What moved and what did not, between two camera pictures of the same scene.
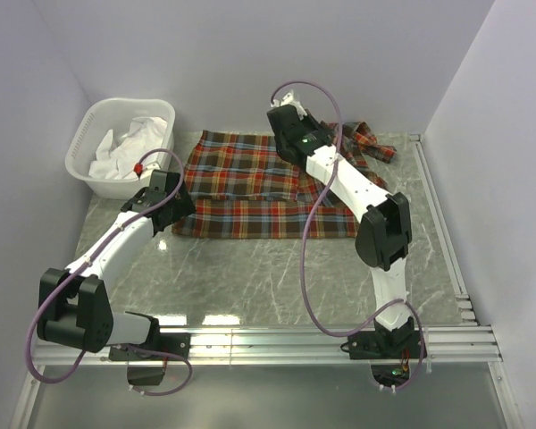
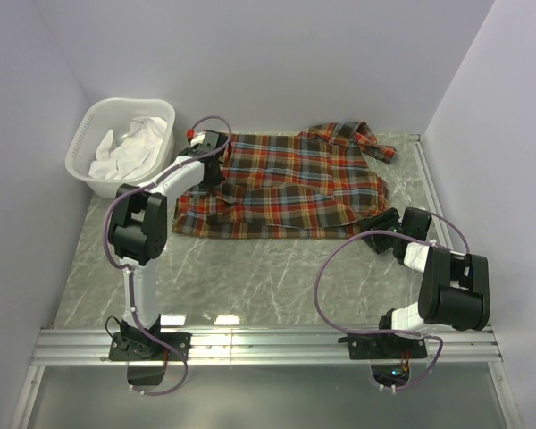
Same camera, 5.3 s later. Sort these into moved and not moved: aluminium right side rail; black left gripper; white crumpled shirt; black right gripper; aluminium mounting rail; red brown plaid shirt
Moved: black right gripper; black left gripper
Not moved: white crumpled shirt; aluminium right side rail; aluminium mounting rail; red brown plaid shirt
